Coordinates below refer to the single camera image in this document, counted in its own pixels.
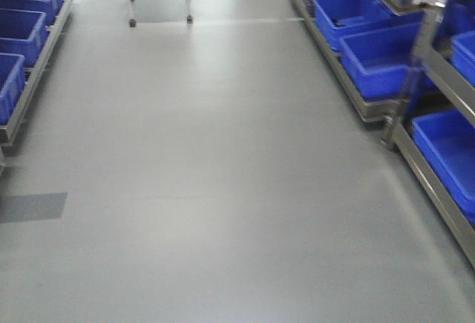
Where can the blue bin right middle tier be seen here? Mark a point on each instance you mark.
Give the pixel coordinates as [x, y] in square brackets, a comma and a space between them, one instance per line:
[463, 55]

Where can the right shelf rack frame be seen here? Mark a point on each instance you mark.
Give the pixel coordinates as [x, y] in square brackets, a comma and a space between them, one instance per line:
[432, 85]

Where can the blue bin right lower front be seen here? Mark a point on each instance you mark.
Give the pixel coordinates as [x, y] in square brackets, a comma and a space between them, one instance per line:
[446, 140]

